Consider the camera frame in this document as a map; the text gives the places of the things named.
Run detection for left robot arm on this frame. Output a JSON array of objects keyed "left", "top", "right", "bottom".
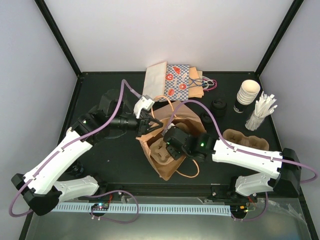
[{"left": 11, "top": 90, "right": 163, "bottom": 216}]

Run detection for glass of white stirrers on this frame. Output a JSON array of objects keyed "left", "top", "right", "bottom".
[{"left": 245, "top": 91, "right": 278, "bottom": 131}]

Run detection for stack of paper cups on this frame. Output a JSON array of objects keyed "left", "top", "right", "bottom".
[{"left": 233, "top": 79, "right": 261, "bottom": 113}]

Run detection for large brown paper bag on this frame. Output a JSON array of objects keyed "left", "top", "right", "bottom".
[{"left": 136, "top": 101, "right": 206, "bottom": 181}]

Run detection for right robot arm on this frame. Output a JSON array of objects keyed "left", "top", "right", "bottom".
[{"left": 163, "top": 126, "right": 301, "bottom": 202}]

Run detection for blue checkered paper bag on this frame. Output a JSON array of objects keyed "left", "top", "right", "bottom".
[{"left": 162, "top": 64, "right": 190, "bottom": 102}]

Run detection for white slotted cable duct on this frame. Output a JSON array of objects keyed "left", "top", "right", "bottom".
[{"left": 52, "top": 202, "right": 231, "bottom": 217}]

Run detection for brown pulp cup carrier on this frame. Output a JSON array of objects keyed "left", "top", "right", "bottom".
[{"left": 149, "top": 138, "right": 174, "bottom": 165}]

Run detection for near black lid stack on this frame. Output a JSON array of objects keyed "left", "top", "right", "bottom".
[{"left": 200, "top": 112, "right": 213, "bottom": 126}]

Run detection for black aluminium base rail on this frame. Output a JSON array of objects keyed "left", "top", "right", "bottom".
[{"left": 106, "top": 183, "right": 229, "bottom": 197}]

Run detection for flat brown paper bags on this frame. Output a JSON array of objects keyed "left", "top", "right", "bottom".
[{"left": 188, "top": 67, "right": 204, "bottom": 99}]

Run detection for black frame post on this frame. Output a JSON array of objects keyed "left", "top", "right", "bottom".
[
  {"left": 34, "top": 0, "right": 82, "bottom": 77},
  {"left": 255, "top": 0, "right": 304, "bottom": 77}
]

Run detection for black right frame post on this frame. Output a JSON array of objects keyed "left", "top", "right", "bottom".
[{"left": 255, "top": 0, "right": 304, "bottom": 77}]

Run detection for far black lid stack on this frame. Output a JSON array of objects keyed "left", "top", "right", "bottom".
[{"left": 210, "top": 98, "right": 227, "bottom": 118}]

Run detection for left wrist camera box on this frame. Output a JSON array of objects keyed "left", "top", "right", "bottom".
[{"left": 133, "top": 95, "right": 155, "bottom": 119}]

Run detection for black left frame post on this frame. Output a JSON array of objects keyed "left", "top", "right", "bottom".
[{"left": 34, "top": 0, "right": 82, "bottom": 77}]

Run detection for black lid stack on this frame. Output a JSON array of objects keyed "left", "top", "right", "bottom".
[
  {"left": 200, "top": 112, "right": 213, "bottom": 126},
  {"left": 210, "top": 98, "right": 227, "bottom": 118}
]

